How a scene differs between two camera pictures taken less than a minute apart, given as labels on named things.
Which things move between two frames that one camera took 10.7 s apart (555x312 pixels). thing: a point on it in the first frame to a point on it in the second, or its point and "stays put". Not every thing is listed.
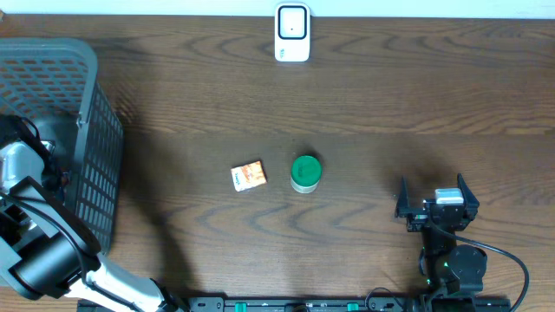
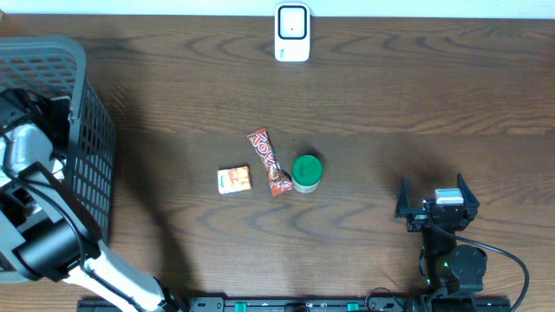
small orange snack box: (248, 176) to (234, 179)
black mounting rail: (317, 305) stays put
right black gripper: (416, 218) stays put
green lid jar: (306, 172) stays put
